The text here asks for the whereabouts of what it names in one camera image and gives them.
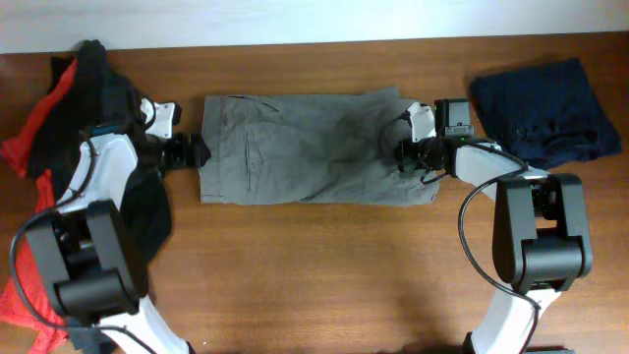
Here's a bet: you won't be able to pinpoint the folded navy garment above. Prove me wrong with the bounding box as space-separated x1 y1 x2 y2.
469 58 622 170

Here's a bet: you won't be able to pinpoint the grey shorts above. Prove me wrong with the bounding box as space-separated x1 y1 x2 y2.
200 87 439 206

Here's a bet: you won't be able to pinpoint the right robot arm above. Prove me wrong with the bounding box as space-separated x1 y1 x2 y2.
394 99 593 354

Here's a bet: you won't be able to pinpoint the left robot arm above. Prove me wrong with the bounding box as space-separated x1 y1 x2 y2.
16 127 211 353

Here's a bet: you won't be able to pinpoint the black t-shirt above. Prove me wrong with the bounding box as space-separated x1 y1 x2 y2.
27 39 174 354

